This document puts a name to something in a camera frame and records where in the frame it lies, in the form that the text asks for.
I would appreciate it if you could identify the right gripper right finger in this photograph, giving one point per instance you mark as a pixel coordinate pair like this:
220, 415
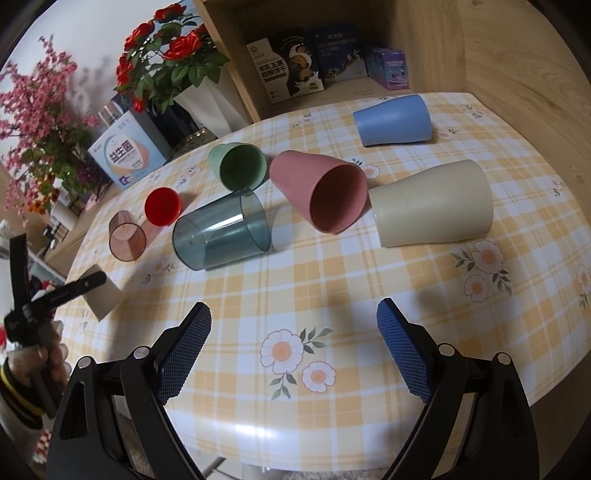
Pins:
476, 422

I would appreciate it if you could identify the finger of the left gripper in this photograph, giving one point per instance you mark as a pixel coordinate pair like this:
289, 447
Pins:
67, 293
19, 272

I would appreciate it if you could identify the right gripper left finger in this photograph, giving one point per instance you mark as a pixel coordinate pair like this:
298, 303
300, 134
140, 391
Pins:
87, 443

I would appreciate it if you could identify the white plastic cup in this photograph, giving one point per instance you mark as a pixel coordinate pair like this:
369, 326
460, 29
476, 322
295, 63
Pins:
103, 299

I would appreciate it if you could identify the brown transparent cup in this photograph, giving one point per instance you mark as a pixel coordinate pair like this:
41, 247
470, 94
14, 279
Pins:
129, 236

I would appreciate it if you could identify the red plastic cup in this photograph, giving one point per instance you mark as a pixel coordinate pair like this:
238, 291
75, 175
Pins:
162, 206

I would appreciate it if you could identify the teal transparent cup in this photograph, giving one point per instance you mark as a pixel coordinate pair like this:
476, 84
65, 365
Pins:
230, 229

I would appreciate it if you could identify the beige plastic cup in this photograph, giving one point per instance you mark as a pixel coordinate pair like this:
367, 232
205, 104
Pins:
448, 203

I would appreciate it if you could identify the green plastic cup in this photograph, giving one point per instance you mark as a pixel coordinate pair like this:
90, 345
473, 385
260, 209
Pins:
238, 165

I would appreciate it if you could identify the pink plastic cup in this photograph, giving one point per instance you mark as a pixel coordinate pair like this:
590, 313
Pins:
328, 192

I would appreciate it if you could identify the blue plastic cup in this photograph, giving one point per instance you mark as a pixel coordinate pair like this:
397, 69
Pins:
400, 120

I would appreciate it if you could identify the person's left hand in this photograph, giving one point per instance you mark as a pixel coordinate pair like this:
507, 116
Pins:
25, 362

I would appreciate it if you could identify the pink blossom branches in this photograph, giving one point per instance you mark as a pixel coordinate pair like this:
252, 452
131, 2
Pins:
50, 153

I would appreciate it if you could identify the light blue probiotic box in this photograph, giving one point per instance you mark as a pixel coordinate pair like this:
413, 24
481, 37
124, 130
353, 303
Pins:
130, 149

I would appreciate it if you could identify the white flower vase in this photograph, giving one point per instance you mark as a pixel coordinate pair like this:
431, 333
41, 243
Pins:
216, 106

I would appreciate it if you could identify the yellow plaid tablecloth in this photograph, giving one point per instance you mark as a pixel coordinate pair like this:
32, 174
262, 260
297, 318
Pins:
295, 374

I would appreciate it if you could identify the red rose bouquet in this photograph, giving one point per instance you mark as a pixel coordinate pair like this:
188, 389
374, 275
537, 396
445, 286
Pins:
165, 55

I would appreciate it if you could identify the white and black snack box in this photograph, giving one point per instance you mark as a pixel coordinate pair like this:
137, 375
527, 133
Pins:
286, 67

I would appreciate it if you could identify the purple small box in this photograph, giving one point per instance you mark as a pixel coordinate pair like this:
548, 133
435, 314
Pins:
388, 67

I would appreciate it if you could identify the wooden shelf unit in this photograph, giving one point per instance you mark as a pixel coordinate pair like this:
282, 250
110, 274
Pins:
428, 32

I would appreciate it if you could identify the dark blue box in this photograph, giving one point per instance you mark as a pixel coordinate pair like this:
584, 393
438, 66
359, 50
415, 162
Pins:
340, 57

